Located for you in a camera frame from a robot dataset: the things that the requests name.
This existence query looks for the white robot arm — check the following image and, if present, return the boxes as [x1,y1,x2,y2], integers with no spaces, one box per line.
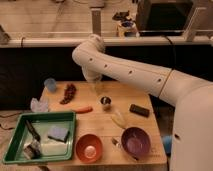
[72,34,213,171]

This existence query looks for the wooden box with bowl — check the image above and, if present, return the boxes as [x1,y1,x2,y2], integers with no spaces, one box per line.
[117,21,140,37]

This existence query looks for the blue sponge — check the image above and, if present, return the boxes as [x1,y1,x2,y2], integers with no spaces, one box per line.
[47,126,69,142]

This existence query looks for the cup with orange contents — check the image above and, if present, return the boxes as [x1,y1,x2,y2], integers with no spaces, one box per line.
[94,81,102,89]

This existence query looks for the blue tape roll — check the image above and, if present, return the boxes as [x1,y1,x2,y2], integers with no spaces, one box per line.
[162,136,172,154]

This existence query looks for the green plastic tray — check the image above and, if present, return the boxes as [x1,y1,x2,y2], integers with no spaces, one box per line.
[3,112,76,164]

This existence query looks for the yellow banana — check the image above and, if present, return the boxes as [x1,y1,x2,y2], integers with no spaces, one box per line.
[111,113,127,129]

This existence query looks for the black brush in tray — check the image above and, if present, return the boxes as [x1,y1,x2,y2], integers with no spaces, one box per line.
[23,120,41,159]

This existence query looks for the grey metal post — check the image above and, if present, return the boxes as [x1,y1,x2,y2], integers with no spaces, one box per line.
[91,8,101,41]

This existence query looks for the red bowl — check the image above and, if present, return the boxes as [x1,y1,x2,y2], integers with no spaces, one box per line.
[76,134,103,163]

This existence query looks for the blue plastic cup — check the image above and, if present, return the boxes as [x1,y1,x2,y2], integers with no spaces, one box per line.
[44,78,57,93]

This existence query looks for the purple bowl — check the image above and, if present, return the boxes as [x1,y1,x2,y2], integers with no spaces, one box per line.
[121,127,151,159]

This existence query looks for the black rectangular block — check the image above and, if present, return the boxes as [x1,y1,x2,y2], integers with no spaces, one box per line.
[129,104,149,117]

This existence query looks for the black monitor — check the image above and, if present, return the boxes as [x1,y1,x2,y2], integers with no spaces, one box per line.
[136,0,193,31]

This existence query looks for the orange carrot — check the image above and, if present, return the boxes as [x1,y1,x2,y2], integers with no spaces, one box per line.
[74,106,93,114]

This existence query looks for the dark red grape bunch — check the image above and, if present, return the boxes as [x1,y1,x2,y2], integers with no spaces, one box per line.
[60,83,76,105]

